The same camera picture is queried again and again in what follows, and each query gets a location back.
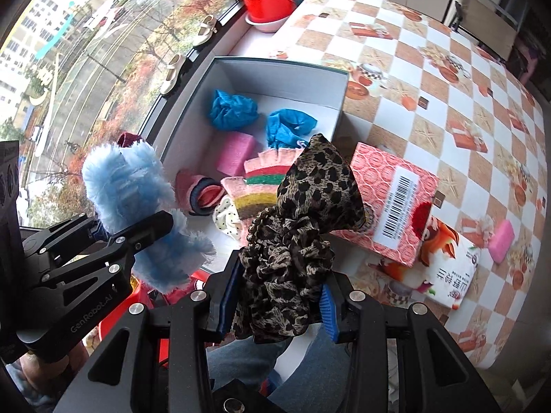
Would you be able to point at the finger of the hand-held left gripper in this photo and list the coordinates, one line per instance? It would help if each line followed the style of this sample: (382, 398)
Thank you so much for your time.
(142, 234)
(64, 232)

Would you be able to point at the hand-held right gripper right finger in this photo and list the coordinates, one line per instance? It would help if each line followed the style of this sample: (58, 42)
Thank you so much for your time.
(329, 315)

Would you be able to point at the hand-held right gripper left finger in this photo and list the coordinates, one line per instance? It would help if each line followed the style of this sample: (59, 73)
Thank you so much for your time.
(228, 294)

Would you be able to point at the fluffy blue sock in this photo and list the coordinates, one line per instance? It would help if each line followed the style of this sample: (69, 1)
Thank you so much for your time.
(125, 180)

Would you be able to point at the pink striped knit sock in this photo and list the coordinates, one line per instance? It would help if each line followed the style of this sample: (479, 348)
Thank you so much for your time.
(262, 180)

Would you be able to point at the leopard print hair bow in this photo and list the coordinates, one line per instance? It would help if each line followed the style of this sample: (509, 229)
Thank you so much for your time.
(318, 180)

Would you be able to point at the white cardboard box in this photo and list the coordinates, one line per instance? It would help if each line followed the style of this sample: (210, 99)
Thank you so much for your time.
(275, 77)

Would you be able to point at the person's left hand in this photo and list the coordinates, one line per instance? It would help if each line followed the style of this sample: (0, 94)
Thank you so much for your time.
(56, 368)

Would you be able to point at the red plastic stool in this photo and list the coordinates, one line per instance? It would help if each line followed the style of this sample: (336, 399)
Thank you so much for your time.
(198, 283)

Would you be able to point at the person's jeans leg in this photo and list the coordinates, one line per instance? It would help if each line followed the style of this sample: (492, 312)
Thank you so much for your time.
(301, 374)

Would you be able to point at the pink sock with dark stripes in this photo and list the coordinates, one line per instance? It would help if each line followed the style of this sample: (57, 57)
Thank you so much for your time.
(198, 191)

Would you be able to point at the white polka dot cloth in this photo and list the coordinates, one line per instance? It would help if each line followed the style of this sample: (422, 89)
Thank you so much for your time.
(227, 219)

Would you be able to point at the maroon sock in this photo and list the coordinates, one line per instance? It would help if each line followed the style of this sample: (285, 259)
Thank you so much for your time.
(131, 138)

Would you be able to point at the pink sponge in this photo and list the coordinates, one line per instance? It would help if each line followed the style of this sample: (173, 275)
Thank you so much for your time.
(501, 241)
(236, 155)

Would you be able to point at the white tissue packet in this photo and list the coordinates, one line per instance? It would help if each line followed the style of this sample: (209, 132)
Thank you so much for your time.
(452, 275)

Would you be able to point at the red patterned tissue box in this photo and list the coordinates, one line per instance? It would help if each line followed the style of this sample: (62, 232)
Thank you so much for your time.
(374, 172)

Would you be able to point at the blue cloth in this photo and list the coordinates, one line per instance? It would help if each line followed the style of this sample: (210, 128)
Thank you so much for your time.
(288, 127)
(232, 109)

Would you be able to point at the cream shoe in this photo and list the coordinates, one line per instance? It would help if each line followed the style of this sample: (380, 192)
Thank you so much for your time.
(172, 75)
(205, 30)

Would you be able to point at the window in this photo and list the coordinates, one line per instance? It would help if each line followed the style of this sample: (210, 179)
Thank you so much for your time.
(107, 51)

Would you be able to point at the checkered tablecloth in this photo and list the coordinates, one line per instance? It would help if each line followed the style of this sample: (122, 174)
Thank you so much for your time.
(430, 94)

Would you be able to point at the white plastic basin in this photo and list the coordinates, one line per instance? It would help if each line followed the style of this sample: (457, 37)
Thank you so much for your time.
(267, 25)

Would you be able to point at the chair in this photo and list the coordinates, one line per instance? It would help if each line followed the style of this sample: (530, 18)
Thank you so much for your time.
(482, 21)

